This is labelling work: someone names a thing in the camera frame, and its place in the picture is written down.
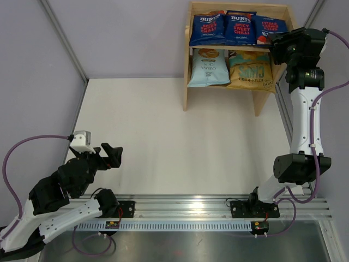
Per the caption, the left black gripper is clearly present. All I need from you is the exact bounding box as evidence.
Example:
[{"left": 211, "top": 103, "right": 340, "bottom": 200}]
[{"left": 74, "top": 143, "right": 123, "bottom": 197}]

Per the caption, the blue Burts chips bag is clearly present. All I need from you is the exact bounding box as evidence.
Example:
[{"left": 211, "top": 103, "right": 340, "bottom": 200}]
[
  {"left": 252, "top": 15, "right": 288, "bottom": 46},
  {"left": 189, "top": 10, "right": 226, "bottom": 46},
  {"left": 224, "top": 10, "right": 257, "bottom": 46}
]

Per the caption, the large yellow kettle chips bag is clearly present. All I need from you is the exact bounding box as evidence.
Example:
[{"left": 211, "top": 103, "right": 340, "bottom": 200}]
[{"left": 228, "top": 50, "right": 275, "bottom": 93}]

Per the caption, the light blue cassava chips bag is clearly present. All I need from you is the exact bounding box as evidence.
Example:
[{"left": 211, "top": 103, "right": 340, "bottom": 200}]
[{"left": 188, "top": 49, "right": 230, "bottom": 87}]

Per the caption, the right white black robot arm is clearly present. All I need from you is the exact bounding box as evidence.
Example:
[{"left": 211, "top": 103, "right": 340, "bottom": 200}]
[{"left": 244, "top": 27, "right": 332, "bottom": 217}]

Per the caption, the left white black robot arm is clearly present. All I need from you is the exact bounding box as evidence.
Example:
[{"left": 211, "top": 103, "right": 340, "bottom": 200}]
[{"left": 1, "top": 143, "right": 123, "bottom": 261}]

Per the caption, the wooden two-tier shelf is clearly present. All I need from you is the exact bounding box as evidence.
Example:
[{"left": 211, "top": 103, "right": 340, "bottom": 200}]
[{"left": 183, "top": 1, "right": 300, "bottom": 117}]

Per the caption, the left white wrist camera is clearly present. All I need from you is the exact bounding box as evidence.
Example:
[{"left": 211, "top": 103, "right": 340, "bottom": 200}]
[{"left": 70, "top": 130, "right": 95, "bottom": 153}]

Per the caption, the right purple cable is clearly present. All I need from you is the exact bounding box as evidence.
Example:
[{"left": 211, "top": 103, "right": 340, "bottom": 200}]
[{"left": 268, "top": 28, "right": 349, "bottom": 237}]

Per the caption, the purple cable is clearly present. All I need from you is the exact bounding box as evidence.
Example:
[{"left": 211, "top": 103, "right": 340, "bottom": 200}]
[
  {"left": 268, "top": 28, "right": 349, "bottom": 237},
  {"left": 0, "top": 134, "right": 117, "bottom": 256}
]

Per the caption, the right aluminium frame post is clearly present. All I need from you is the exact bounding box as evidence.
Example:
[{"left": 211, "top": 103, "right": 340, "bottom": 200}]
[{"left": 304, "top": 0, "right": 327, "bottom": 28}]

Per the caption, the aluminium frame post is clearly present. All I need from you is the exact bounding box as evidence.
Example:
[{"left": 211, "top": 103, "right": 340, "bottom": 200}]
[
  {"left": 304, "top": 0, "right": 327, "bottom": 28},
  {"left": 38, "top": 0, "right": 89, "bottom": 86}
]

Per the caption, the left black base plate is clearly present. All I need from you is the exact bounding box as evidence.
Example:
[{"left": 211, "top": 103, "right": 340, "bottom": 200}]
[{"left": 100, "top": 200, "right": 136, "bottom": 218}]

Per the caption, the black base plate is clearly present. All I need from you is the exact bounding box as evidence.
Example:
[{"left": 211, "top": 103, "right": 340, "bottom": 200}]
[
  {"left": 100, "top": 200, "right": 136, "bottom": 218},
  {"left": 230, "top": 200, "right": 280, "bottom": 218}
]

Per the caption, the white slotted cable duct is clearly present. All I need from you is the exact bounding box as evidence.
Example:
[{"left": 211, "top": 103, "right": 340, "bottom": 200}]
[{"left": 77, "top": 221, "right": 252, "bottom": 232}]

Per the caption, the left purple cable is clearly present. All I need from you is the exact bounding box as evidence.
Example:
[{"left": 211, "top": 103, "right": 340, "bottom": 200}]
[{"left": 0, "top": 134, "right": 117, "bottom": 256}]

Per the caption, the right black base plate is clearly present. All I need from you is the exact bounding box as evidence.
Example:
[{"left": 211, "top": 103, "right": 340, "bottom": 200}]
[{"left": 230, "top": 200, "right": 280, "bottom": 218}]

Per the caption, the left aluminium frame post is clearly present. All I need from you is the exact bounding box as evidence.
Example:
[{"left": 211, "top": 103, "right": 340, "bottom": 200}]
[{"left": 38, "top": 0, "right": 89, "bottom": 86}]

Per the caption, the aluminium mounting rail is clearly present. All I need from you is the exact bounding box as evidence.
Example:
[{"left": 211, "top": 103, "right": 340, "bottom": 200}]
[{"left": 61, "top": 194, "right": 332, "bottom": 221}]

